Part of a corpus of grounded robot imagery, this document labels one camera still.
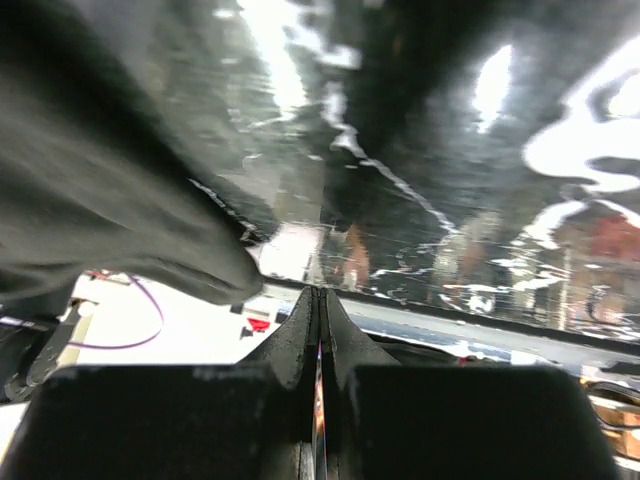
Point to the black printed t-shirt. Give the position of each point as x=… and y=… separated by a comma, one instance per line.
x=87, y=180

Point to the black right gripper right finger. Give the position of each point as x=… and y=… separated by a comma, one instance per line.
x=344, y=347

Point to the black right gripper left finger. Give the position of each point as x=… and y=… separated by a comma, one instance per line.
x=289, y=355

